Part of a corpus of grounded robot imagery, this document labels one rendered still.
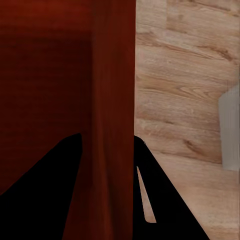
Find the storage box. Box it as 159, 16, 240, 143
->
0, 0, 136, 240

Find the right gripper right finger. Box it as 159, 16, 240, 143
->
132, 136, 210, 240

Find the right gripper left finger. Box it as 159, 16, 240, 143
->
0, 133, 83, 240

